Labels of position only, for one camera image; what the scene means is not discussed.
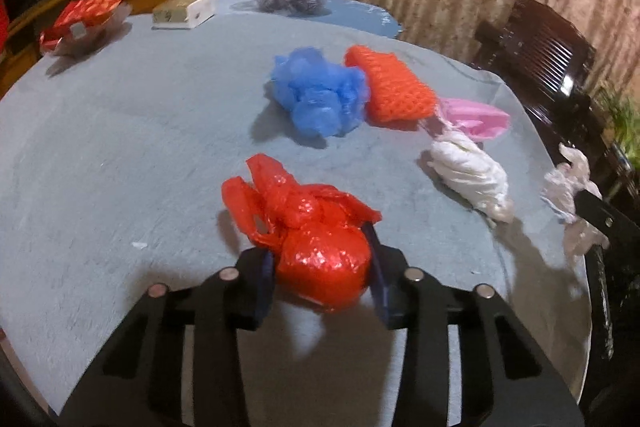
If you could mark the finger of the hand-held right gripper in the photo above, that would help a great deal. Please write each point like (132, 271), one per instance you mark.
(595, 209)

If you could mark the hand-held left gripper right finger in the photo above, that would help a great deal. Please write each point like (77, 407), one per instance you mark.
(381, 279)

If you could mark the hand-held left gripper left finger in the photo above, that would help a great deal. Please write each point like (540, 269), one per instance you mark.
(264, 279)

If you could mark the white plastic bag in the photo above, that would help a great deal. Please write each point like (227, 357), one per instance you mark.
(562, 187)

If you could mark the red plastic bag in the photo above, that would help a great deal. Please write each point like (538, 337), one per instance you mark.
(320, 252)

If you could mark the green flowering plant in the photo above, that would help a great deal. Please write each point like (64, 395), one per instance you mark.
(625, 117)

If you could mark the small white paper scrap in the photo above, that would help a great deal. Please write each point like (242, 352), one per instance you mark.
(139, 245)

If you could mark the white crumpled tissue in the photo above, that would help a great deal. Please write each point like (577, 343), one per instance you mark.
(470, 172)

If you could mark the pink plastic bag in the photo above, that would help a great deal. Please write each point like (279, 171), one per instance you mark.
(475, 114)

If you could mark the dark wooden armchair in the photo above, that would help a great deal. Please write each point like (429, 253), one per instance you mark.
(540, 52)

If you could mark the blue plastic bag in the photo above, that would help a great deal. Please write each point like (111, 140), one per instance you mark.
(315, 97)

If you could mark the orange foam net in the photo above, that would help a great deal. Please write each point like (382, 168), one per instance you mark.
(395, 87)

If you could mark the white tissue box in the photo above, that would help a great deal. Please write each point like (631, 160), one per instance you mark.
(180, 12)

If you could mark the red patterned packet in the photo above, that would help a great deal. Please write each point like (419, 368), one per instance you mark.
(90, 7)

